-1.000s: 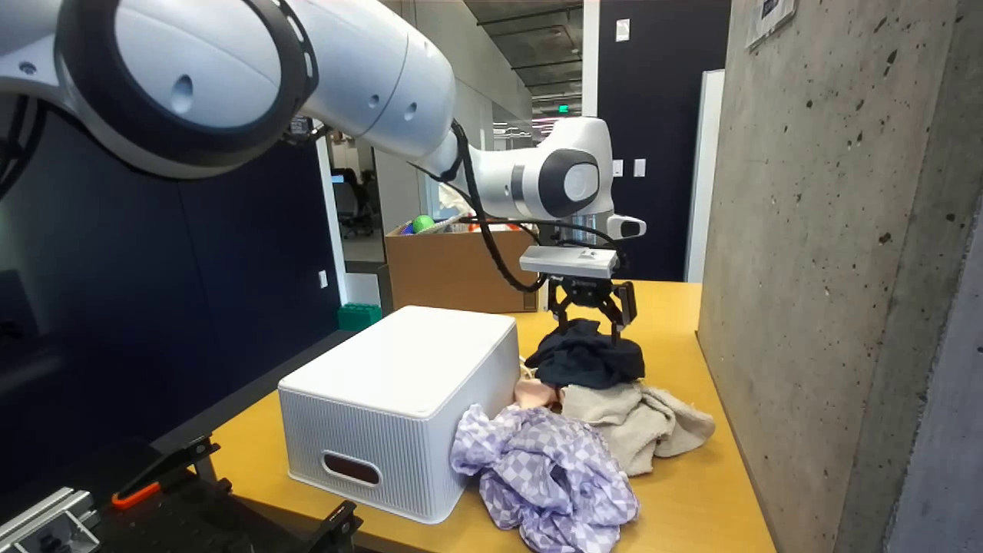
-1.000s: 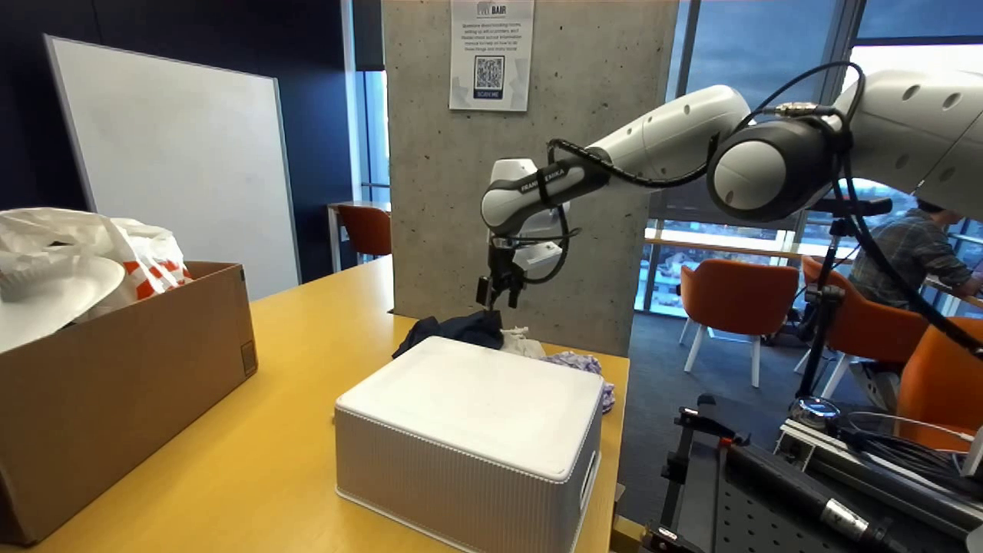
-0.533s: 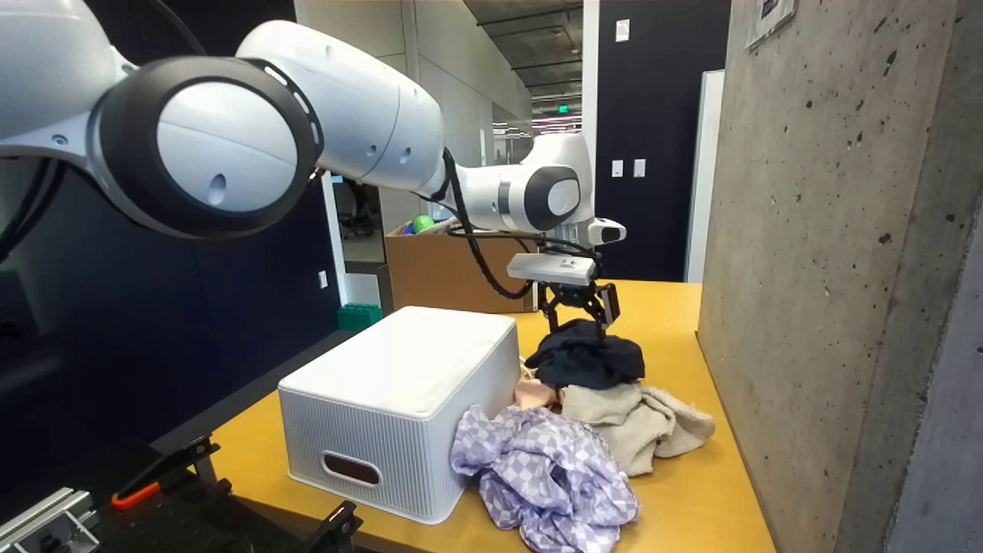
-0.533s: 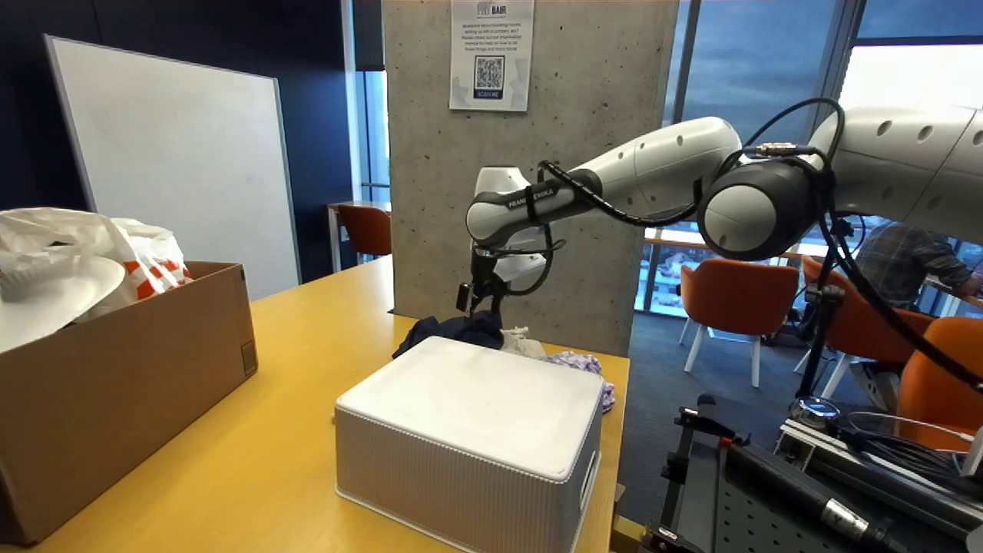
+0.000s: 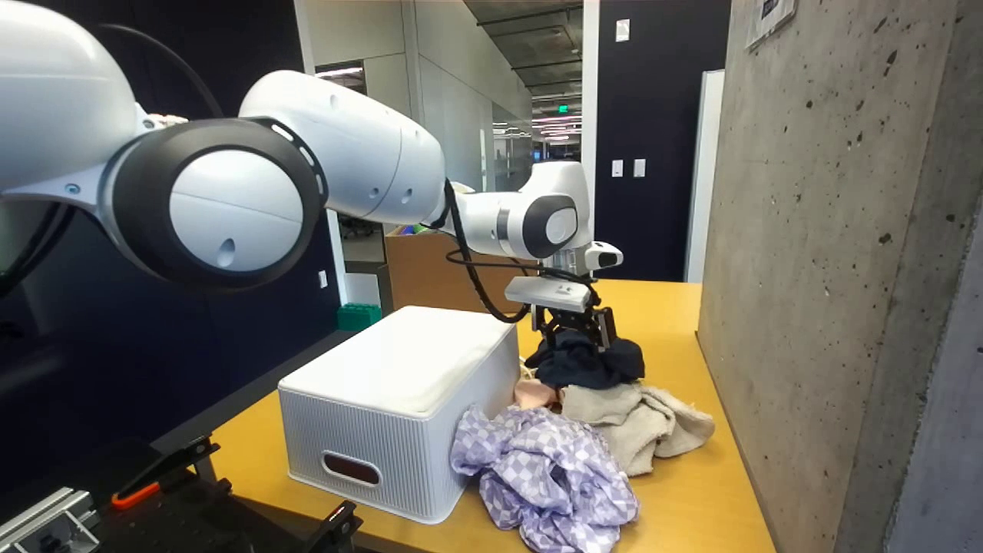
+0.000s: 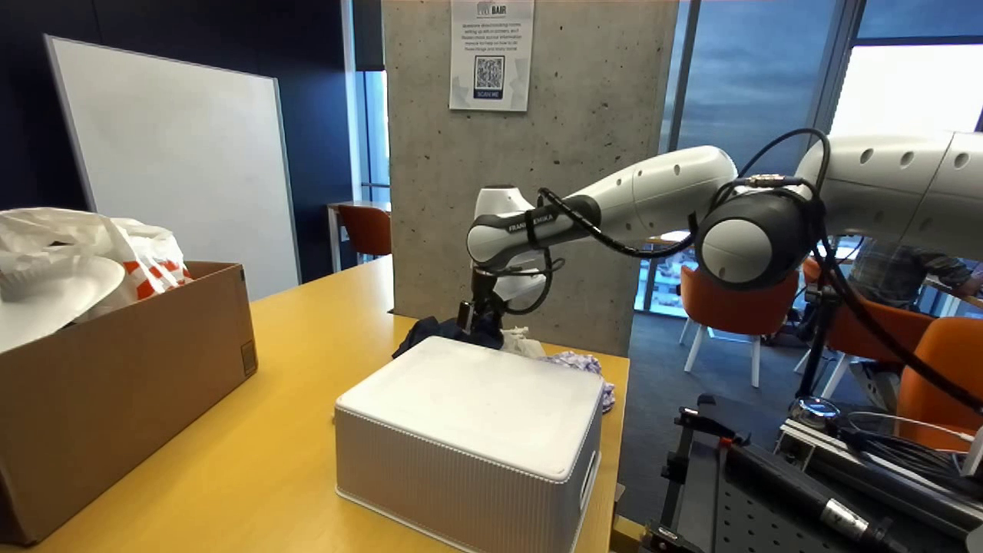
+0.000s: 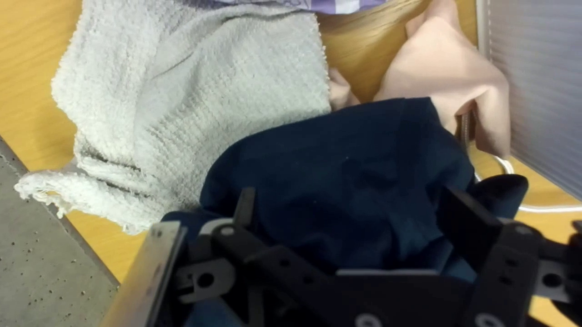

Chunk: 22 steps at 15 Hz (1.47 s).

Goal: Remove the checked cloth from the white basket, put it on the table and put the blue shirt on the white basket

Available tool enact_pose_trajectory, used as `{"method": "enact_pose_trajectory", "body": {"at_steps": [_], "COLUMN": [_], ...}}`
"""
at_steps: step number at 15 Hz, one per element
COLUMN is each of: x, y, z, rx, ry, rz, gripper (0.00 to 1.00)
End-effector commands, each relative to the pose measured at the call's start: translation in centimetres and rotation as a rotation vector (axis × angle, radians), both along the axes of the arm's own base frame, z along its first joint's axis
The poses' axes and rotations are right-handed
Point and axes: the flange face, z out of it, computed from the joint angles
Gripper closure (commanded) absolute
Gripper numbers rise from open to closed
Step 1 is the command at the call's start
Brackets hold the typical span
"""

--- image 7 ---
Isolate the silver camera mount bracket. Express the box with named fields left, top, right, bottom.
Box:
left=98, top=219, right=189, bottom=327

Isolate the cream knitted towel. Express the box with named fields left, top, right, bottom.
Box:
left=13, top=0, right=335, bottom=236

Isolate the dark navy cloth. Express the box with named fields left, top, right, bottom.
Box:
left=162, top=96, right=531, bottom=327

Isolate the purple white checked cloth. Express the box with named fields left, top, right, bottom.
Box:
left=211, top=0, right=393, bottom=16

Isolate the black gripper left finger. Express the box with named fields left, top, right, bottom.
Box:
left=173, top=185, right=366, bottom=327

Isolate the white plastic basket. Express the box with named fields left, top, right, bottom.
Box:
left=473, top=0, right=582, bottom=214

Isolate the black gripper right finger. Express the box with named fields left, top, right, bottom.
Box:
left=436, top=185, right=582, bottom=327

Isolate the pale pink cloth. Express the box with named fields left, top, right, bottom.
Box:
left=325, top=0, right=513, bottom=159

